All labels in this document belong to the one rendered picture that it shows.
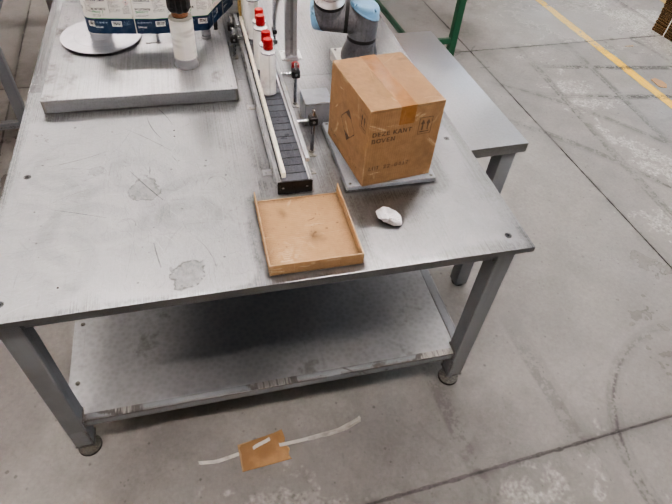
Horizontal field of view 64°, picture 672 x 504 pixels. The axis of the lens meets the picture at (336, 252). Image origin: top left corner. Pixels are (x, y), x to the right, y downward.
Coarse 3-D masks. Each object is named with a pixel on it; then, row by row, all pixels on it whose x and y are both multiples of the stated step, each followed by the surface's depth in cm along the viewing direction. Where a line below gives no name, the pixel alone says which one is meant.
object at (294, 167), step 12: (252, 48) 217; (252, 72) 204; (276, 84) 199; (264, 96) 193; (276, 96) 194; (276, 108) 188; (276, 120) 183; (288, 120) 184; (276, 132) 179; (288, 132) 179; (288, 144) 175; (288, 156) 170; (300, 156) 171; (288, 168) 166; (300, 168) 166; (288, 180) 162; (300, 180) 163
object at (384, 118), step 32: (352, 64) 165; (384, 64) 166; (352, 96) 157; (384, 96) 153; (416, 96) 154; (352, 128) 163; (384, 128) 153; (416, 128) 158; (352, 160) 169; (384, 160) 162; (416, 160) 168
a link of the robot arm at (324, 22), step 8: (312, 0) 201; (320, 0) 197; (328, 0) 196; (336, 0) 197; (344, 0) 200; (312, 8) 201; (320, 8) 199; (328, 8) 198; (336, 8) 198; (344, 8) 201; (312, 16) 202; (320, 16) 202; (328, 16) 201; (336, 16) 201; (344, 16) 202; (312, 24) 204; (320, 24) 204; (328, 24) 204; (336, 24) 204
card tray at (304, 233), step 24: (336, 192) 167; (264, 216) 157; (288, 216) 158; (312, 216) 159; (336, 216) 159; (264, 240) 146; (288, 240) 151; (312, 240) 152; (336, 240) 153; (288, 264) 141; (312, 264) 143; (336, 264) 145
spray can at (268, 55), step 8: (264, 40) 179; (272, 40) 180; (264, 48) 181; (272, 48) 182; (264, 56) 182; (272, 56) 183; (264, 64) 184; (272, 64) 185; (264, 72) 187; (272, 72) 187; (264, 80) 189; (272, 80) 189; (264, 88) 191; (272, 88) 191
